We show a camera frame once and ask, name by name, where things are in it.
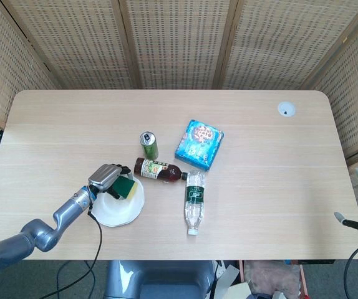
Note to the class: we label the blue cookie box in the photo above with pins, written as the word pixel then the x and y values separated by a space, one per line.
pixel 199 146

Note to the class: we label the pink plastic bag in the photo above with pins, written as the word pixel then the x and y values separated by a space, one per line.
pixel 272 277

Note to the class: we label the woven bamboo screen panel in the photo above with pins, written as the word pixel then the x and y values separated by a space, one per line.
pixel 73 43
pixel 4 62
pixel 179 43
pixel 285 43
pixel 353 93

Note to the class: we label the green drink can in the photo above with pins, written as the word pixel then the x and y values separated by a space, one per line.
pixel 150 148

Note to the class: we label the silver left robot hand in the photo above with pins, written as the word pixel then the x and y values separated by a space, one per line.
pixel 102 177

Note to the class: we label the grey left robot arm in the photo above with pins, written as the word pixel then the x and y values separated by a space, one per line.
pixel 41 233

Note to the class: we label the white power strip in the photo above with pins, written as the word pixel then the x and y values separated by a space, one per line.
pixel 219 268

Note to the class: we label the green yellow sponge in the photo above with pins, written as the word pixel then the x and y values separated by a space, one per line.
pixel 126 187

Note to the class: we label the brown tea bottle with label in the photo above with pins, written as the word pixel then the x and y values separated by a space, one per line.
pixel 157 169

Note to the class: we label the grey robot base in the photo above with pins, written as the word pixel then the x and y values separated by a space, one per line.
pixel 160 280

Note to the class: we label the white cardboard piece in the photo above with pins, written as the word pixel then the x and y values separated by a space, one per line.
pixel 229 275

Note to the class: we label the white round plate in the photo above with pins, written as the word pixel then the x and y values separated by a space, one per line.
pixel 119 213

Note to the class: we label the clear water bottle green label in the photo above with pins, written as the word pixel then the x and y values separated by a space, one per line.
pixel 194 199

